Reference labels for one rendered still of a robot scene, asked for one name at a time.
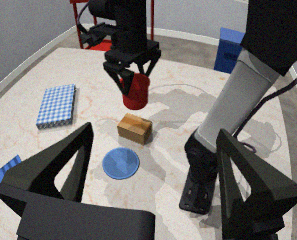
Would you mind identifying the red cup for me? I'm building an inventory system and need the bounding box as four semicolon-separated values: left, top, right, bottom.
122;73;150;110

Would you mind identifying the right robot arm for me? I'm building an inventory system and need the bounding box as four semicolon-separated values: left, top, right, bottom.
88;0;297;215

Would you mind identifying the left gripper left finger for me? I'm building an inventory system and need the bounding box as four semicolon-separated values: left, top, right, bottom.
1;122;94;203

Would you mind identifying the brown cardboard box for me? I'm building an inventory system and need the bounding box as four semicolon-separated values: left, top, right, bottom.
117;113;152;145

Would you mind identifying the blue round coaster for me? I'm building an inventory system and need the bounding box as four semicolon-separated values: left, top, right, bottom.
102;147;139;180

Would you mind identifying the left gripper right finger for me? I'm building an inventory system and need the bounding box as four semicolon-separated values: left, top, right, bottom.
216;128;297;240

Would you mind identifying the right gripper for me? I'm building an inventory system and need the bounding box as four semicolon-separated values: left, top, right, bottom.
86;22;161;96

